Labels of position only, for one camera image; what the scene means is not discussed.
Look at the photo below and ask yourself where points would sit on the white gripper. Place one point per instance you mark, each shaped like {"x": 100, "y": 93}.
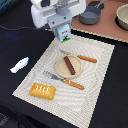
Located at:
{"x": 55, "y": 13}

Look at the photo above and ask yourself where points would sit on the small milk carton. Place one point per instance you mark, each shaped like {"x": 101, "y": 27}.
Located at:
{"x": 63, "y": 33}

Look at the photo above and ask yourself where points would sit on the brown sausage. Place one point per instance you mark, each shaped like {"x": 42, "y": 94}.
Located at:
{"x": 69, "y": 65}

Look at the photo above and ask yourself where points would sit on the white toy fish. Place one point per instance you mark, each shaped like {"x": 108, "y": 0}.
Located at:
{"x": 19, "y": 65}

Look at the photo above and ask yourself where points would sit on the yellow bread loaf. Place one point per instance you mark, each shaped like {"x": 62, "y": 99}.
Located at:
{"x": 43, "y": 91}

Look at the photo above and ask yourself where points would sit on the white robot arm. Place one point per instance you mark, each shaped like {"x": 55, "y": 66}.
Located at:
{"x": 55, "y": 13}

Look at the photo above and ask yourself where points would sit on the pink stove board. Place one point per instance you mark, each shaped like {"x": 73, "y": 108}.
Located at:
{"x": 106, "y": 27}

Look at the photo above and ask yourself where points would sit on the round wooden plate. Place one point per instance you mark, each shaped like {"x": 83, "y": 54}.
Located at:
{"x": 62, "y": 69}

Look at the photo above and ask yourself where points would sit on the beige bowl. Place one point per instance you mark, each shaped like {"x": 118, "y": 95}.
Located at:
{"x": 122, "y": 14}

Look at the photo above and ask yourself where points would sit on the striped beige placemat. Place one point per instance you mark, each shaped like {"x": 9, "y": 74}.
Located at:
{"x": 71, "y": 107}

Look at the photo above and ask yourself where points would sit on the grey saucepan with handle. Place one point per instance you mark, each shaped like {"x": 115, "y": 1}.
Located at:
{"x": 92, "y": 13}

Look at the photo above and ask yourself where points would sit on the knife with wooden handle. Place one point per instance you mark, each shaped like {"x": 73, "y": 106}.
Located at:
{"x": 79, "y": 56}

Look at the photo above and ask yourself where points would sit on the fork with wooden handle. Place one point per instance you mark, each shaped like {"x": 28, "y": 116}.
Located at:
{"x": 66, "y": 81}

